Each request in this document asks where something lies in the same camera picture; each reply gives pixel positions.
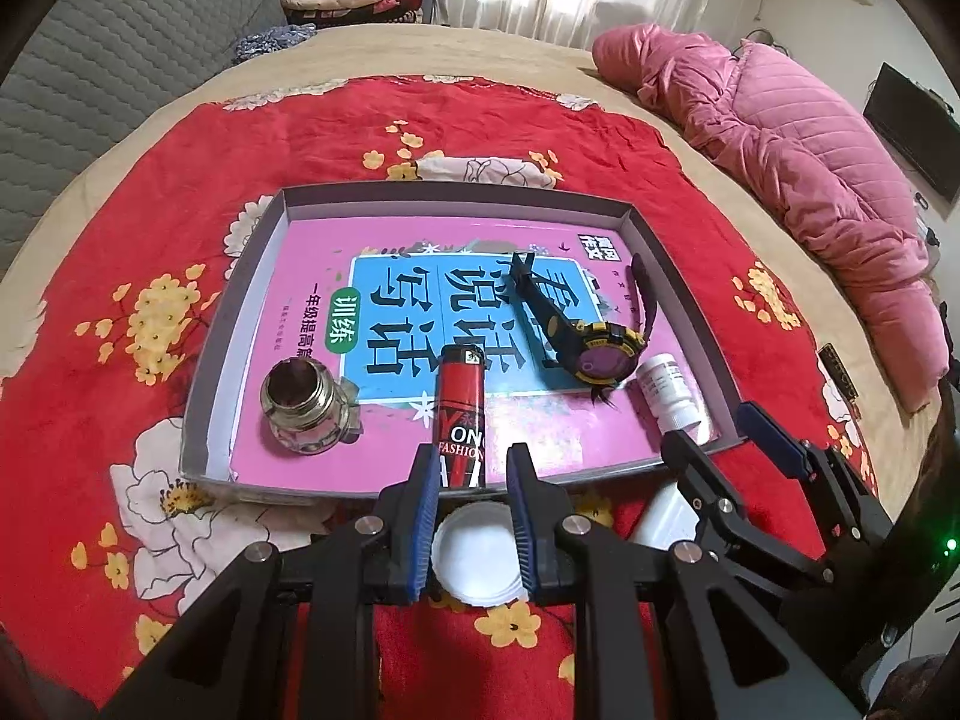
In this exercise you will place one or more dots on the black and yellow watch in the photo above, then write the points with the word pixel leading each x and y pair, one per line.
pixel 600 349

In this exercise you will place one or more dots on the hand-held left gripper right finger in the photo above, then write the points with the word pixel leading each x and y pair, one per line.
pixel 521 525

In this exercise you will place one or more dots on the black television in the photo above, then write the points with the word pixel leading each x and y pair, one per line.
pixel 911 131

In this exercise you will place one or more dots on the red lighter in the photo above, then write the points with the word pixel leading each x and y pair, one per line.
pixel 459 405

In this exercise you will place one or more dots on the white earbuds case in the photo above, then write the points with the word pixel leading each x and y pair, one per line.
pixel 660 521

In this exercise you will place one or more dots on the red floral blanket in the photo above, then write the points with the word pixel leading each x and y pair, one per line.
pixel 187 165

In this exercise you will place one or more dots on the blue patterned cloth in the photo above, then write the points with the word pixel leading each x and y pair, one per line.
pixel 270 41

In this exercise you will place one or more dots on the black remote control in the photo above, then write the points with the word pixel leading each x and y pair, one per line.
pixel 838 371

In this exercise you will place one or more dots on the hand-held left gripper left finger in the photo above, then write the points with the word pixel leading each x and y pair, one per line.
pixel 424 525

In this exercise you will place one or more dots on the grey cardboard box tray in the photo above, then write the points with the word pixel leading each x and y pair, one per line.
pixel 240 300

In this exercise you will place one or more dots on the white plastic lid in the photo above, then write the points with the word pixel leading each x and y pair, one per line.
pixel 476 562

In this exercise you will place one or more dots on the metal threaded fitting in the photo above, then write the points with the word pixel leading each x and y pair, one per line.
pixel 300 405

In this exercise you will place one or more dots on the pink quilt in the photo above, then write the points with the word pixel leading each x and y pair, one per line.
pixel 787 150

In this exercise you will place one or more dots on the small white bottle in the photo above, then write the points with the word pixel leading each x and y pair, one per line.
pixel 664 390

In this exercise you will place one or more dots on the pink folded garment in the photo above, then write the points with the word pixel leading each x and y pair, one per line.
pixel 330 1

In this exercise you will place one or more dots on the beige bed sheet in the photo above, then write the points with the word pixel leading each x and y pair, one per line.
pixel 487 52

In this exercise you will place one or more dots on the pink and blue book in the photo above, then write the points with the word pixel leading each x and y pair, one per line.
pixel 315 255

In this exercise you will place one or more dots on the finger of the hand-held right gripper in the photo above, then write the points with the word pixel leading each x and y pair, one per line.
pixel 772 439
pixel 694 465

